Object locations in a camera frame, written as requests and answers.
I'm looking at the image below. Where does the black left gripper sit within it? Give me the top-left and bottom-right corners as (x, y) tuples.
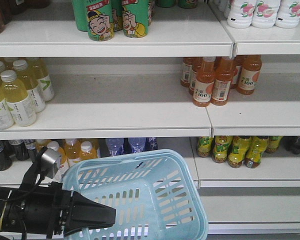
(46, 181), (116, 238)

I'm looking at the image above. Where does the light blue plastic basket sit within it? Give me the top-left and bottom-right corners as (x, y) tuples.
(62, 149), (208, 240)

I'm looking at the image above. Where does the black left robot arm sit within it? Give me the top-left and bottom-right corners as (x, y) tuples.
(0, 182), (116, 239)

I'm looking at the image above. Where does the orange juice bottle white label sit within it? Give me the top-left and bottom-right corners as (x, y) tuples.
(64, 138), (82, 167)
(80, 141), (98, 161)
(35, 139), (51, 152)
(47, 141), (70, 177)

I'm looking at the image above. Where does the blue sports drink bottle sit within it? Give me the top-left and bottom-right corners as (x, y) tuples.
(105, 138), (125, 157)
(145, 137), (158, 151)
(128, 137), (146, 154)

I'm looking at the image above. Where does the yellow lemon tea bottle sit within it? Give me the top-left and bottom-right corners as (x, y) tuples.
(227, 135), (252, 168)
(196, 136), (214, 158)
(244, 135), (269, 169)
(212, 135), (233, 164)
(265, 135), (283, 154)

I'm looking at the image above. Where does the orange C100 drink bottle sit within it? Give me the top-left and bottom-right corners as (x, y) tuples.
(192, 56), (216, 107)
(236, 54), (262, 95)
(210, 56), (234, 106)

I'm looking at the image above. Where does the green cartoon drink can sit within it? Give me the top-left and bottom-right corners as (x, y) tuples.
(85, 0), (114, 42)
(121, 0), (149, 38)

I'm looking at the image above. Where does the plastic cola bottle red label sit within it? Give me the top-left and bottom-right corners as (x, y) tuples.
(283, 136), (300, 155)

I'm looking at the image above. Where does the white peach drink bottle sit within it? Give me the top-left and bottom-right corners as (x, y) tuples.
(275, 0), (300, 29)
(227, 0), (257, 29)
(252, 0), (281, 29)

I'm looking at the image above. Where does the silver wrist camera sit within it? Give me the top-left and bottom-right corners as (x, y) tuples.
(38, 147), (62, 179)

